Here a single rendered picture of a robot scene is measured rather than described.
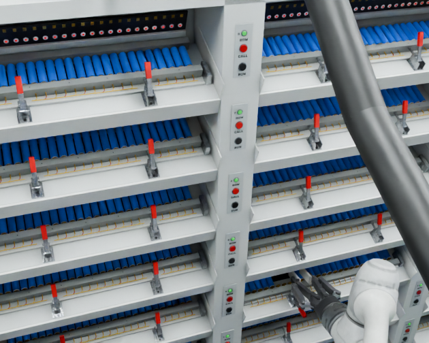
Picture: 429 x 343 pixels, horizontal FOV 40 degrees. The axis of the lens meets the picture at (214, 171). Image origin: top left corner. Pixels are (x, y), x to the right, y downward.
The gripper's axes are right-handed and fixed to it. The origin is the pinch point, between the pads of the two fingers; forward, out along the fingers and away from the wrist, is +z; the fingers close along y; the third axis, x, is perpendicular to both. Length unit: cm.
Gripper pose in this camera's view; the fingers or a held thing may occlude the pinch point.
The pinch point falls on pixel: (299, 275)
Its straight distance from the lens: 186.7
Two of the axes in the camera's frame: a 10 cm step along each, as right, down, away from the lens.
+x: 0.3, 9.1, 4.2
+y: -9.4, 1.7, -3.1
